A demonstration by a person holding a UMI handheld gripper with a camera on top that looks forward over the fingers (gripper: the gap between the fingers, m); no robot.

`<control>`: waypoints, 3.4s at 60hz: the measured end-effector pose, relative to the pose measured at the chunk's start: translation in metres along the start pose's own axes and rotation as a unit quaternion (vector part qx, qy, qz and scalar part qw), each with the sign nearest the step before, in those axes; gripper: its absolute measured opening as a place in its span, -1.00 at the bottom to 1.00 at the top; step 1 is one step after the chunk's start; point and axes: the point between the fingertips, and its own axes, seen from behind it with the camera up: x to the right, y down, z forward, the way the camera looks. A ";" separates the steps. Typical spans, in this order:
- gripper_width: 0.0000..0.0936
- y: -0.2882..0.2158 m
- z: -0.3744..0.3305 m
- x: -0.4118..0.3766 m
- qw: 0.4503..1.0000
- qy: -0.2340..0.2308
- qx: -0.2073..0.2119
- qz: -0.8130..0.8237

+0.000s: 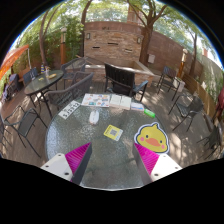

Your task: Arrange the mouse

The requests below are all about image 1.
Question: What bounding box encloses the grey wicker patio chair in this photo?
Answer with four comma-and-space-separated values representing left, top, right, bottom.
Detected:
47, 71, 94, 109

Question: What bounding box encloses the green marker pen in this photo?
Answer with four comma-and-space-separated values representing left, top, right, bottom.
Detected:
144, 109, 155, 118

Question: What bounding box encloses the orange patio umbrella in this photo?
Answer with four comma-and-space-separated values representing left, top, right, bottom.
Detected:
0, 45, 29, 80

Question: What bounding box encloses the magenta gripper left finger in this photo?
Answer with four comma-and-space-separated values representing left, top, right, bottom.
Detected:
42, 143, 92, 185

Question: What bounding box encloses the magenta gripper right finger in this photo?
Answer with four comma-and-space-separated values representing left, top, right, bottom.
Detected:
132, 143, 181, 185

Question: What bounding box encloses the black chair far right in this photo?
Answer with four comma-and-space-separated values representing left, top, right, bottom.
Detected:
157, 66, 180, 96

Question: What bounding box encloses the black metal chair left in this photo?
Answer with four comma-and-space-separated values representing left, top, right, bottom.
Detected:
2, 106, 46, 157

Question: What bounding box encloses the black slatted patio chair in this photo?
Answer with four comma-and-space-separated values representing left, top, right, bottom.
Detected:
104, 63, 148, 99

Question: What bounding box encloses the black chair lower right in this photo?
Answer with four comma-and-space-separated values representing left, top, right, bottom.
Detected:
204, 125, 223, 158

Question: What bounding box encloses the yellow QR code card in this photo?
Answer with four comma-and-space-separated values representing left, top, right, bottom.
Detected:
104, 125, 123, 141

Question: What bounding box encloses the grey wicker chair behind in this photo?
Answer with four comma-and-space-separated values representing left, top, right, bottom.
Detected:
61, 57, 86, 82

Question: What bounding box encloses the black metal chair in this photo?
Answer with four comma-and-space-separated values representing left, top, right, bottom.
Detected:
2, 106, 46, 157
171, 94, 204, 124

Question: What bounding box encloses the round glass patio table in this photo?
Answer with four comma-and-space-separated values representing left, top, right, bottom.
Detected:
44, 94, 170, 191

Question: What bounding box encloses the stone fountain wall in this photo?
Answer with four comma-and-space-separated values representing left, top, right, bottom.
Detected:
83, 21, 156, 84

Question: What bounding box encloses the white open booklet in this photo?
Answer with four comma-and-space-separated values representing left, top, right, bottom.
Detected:
110, 94, 131, 110

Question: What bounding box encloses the small white blue card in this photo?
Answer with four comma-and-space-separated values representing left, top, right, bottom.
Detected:
131, 102, 144, 111

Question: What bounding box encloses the white computer mouse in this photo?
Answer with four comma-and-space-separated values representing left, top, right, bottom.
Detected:
89, 110, 99, 125

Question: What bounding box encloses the black metal chair right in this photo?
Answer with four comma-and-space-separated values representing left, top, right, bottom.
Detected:
171, 94, 204, 124

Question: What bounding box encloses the black and white card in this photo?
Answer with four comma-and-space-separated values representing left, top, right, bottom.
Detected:
59, 100, 80, 119

